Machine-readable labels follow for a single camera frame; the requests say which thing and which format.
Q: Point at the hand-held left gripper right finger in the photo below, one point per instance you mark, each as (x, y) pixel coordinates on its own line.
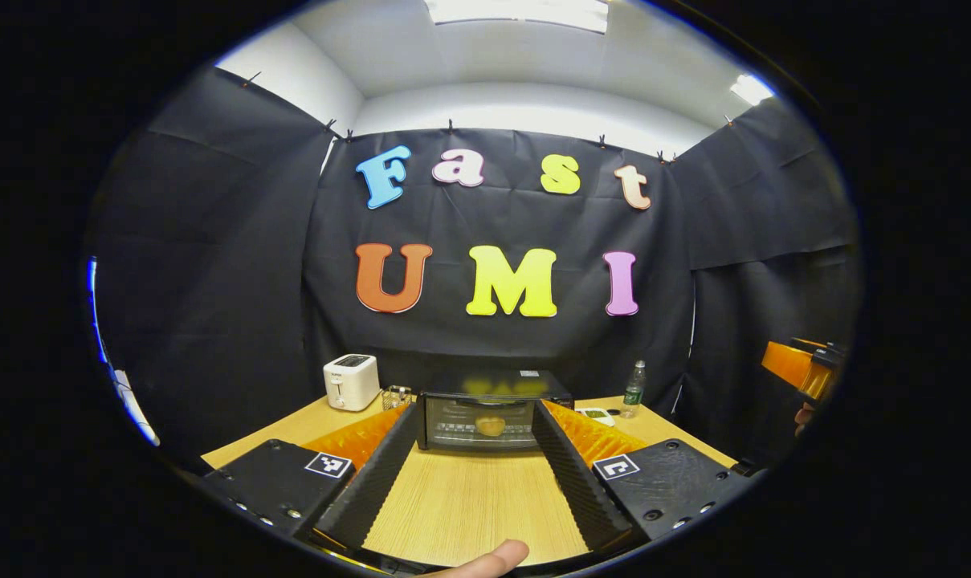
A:
(577, 482)

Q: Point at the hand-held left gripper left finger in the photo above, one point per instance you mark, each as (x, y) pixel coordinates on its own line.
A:
(373, 482)

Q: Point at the large ceiling light panel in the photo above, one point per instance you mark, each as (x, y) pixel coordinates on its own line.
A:
(517, 12)

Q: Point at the clear green label water bottle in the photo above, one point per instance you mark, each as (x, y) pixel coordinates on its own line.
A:
(633, 393)

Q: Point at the black electric oven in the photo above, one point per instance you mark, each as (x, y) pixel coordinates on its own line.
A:
(453, 425)

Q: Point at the round bread bun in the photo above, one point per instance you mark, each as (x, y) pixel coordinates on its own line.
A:
(491, 426)

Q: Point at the white divided dish of beans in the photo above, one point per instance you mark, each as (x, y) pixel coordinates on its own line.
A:
(597, 416)

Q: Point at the black backdrop cloth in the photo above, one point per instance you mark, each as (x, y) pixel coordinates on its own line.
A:
(212, 321)

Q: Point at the white blue edged panel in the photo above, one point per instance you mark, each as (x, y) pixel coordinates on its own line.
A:
(128, 397)

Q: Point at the small clear glass container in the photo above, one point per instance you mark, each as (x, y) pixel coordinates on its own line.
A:
(397, 398)

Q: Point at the white toaster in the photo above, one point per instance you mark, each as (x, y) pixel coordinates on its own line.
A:
(350, 384)

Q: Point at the small ceiling light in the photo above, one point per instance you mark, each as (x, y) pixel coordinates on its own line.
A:
(752, 88)

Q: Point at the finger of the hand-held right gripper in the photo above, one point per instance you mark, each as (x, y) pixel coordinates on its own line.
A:
(786, 363)

